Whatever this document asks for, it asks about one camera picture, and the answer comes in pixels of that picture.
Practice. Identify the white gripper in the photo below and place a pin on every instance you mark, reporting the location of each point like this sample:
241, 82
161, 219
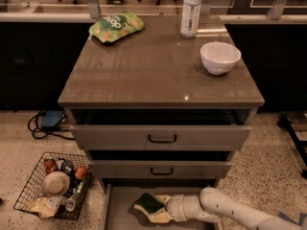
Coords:
175, 207

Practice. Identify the green and yellow sponge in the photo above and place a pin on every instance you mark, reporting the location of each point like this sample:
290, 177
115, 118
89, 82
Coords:
147, 204

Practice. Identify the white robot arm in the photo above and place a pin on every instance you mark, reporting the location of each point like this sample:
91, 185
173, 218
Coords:
212, 203

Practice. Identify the bottom grey drawer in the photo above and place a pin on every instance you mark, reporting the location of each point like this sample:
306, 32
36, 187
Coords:
120, 214

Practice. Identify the grey drawer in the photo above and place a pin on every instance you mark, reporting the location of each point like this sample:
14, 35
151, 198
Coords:
120, 214
161, 129
159, 164

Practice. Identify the middle grey drawer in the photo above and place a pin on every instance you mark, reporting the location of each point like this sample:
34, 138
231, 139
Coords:
159, 164

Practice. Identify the top grey drawer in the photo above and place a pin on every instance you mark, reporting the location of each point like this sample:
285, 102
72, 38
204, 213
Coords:
161, 129

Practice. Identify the grey drawer cabinet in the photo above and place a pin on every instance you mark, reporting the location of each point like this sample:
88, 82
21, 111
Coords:
156, 69

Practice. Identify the red apple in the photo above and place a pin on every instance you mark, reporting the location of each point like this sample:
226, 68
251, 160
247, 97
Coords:
81, 173

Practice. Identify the green glass bottle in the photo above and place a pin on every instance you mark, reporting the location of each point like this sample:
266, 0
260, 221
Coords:
71, 202

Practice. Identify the blue white can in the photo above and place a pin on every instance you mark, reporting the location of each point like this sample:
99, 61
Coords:
65, 166

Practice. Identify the beige upturned bowl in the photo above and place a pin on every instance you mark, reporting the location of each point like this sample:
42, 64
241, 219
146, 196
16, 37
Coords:
56, 184

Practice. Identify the crumpled yellow snack bag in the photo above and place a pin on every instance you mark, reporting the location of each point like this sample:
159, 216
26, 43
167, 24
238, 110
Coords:
45, 207

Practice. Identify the red soda can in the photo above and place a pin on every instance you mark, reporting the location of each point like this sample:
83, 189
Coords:
50, 165

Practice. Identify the blue power adapter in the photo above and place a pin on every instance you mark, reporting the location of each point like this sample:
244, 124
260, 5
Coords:
52, 119

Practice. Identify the black stand base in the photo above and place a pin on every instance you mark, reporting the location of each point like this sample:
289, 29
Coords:
294, 122

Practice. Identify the white ceramic bowl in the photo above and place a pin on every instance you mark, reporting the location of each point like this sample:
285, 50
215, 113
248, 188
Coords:
219, 57

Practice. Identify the green chip bag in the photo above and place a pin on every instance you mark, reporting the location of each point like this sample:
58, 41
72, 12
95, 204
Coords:
111, 28

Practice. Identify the clear plastic water bottle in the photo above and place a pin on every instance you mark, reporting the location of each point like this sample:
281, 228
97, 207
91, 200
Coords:
191, 11

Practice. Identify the black wire basket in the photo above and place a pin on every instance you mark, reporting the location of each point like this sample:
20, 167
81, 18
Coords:
33, 188

